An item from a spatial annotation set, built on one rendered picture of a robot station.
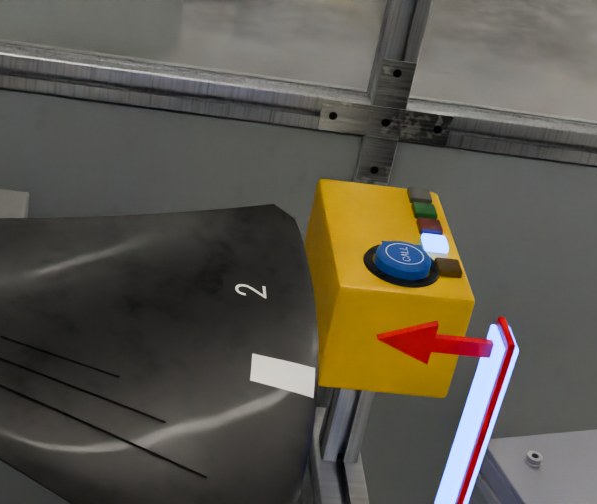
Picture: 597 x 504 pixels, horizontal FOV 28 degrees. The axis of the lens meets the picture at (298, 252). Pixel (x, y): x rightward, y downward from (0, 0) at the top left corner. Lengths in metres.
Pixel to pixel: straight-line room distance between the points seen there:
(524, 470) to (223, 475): 0.39
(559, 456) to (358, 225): 0.22
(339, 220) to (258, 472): 0.39
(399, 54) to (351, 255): 0.47
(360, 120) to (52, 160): 0.33
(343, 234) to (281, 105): 0.44
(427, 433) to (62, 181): 0.57
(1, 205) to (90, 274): 0.70
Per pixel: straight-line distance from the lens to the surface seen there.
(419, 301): 0.85
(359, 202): 0.94
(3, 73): 1.30
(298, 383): 0.58
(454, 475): 0.65
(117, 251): 0.61
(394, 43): 1.28
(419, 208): 0.94
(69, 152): 1.33
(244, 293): 0.61
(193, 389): 0.56
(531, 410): 1.58
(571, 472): 0.91
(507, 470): 0.89
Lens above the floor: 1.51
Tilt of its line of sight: 30 degrees down
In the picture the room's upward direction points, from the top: 12 degrees clockwise
